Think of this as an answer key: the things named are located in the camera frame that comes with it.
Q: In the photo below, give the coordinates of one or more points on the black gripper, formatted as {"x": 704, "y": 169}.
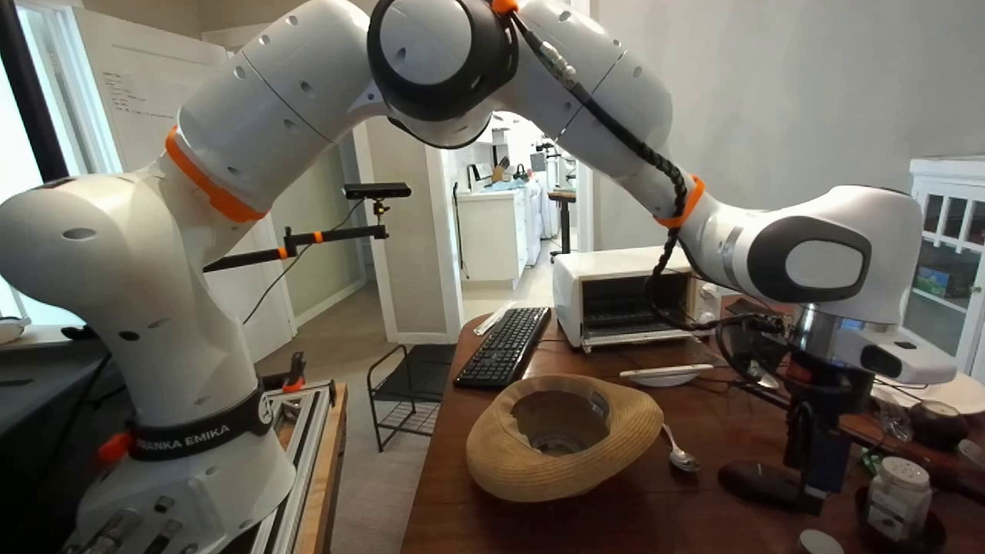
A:
{"x": 819, "y": 396}

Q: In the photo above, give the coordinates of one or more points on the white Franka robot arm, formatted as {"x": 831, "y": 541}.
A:
{"x": 154, "y": 310}

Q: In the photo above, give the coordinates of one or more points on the small jar white top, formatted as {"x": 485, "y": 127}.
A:
{"x": 899, "y": 502}

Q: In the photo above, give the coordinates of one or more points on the green snack packet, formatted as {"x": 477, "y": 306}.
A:
{"x": 871, "y": 464}

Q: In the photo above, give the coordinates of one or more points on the black computer mouse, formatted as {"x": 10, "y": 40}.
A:
{"x": 755, "y": 481}

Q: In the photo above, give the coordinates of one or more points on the white toaster oven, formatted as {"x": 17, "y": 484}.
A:
{"x": 605, "y": 267}

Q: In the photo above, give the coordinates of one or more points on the white glass door cabinet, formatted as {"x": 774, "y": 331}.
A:
{"x": 939, "y": 174}

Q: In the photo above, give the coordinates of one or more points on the black computer keyboard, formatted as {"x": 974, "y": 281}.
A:
{"x": 504, "y": 349}

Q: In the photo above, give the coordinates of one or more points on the white kitchen counter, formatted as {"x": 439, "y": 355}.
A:
{"x": 493, "y": 236}

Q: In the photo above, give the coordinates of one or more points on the black metal chair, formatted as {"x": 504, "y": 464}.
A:
{"x": 415, "y": 373}

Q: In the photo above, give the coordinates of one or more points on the wooden base board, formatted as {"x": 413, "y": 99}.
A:
{"x": 328, "y": 495}

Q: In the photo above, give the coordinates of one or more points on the white whiteboard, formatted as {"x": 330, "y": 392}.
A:
{"x": 125, "y": 95}

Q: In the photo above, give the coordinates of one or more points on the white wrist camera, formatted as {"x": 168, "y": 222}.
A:
{"x": 912, "y": 359}

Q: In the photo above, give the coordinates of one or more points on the aluminium rail frame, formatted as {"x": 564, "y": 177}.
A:
{"x": 309, "y": 450}

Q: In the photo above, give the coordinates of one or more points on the black bar camera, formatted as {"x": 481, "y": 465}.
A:
{"x": 373, "y": 188}

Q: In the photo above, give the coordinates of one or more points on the black window post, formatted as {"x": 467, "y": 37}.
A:
{"x": 24, "y": 95}

